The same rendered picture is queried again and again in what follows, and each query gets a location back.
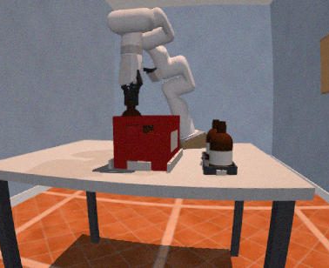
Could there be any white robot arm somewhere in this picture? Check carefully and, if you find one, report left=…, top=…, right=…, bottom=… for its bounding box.
left=107, top=8, right=198, bottom=139

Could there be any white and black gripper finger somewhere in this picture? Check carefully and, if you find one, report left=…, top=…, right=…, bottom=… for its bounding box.
left=130, top=70, right=143, bottom=105
left=121, top=85, right=131, bottom=106

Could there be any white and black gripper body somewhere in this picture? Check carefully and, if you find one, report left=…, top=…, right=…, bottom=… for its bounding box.
left=118, top=53, right=144, bottom=85

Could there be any dark red crate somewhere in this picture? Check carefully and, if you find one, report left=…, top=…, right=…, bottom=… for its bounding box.
left=112, top=115, right=180, bottom=171

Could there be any brown glass bottle with white label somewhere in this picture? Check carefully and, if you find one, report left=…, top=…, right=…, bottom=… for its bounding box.
left=209, top=121, right=233, bottom=166

